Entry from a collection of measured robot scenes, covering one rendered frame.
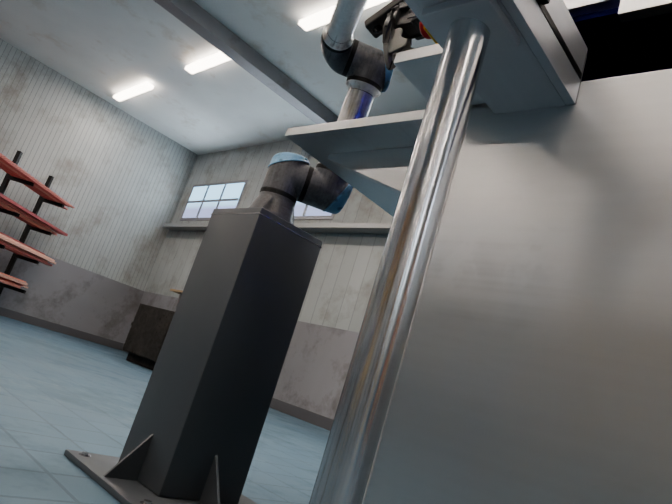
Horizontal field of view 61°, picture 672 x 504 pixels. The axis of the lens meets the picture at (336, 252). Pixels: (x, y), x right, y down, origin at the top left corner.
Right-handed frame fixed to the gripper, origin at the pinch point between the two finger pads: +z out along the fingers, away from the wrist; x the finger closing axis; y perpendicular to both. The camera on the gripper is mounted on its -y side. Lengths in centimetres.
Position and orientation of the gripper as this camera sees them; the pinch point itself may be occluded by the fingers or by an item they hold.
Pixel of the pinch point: (387, 64)
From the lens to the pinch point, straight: 135.6
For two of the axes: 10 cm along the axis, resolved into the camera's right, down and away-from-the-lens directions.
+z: -2.9, 9.3, -2.3
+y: 7.3, 0.6, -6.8
